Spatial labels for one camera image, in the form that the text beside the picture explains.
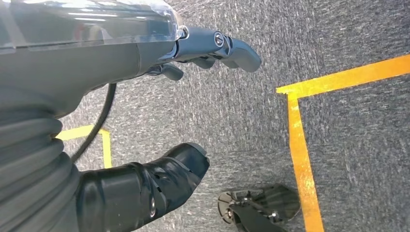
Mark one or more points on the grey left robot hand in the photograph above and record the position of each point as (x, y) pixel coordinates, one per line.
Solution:
(80, 64)

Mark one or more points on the yellow floor tape mark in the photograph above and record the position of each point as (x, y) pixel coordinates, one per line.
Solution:
(301, 153)
(106, 150)

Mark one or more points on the black robot foot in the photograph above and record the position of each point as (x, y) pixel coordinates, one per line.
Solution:
(256, 217)

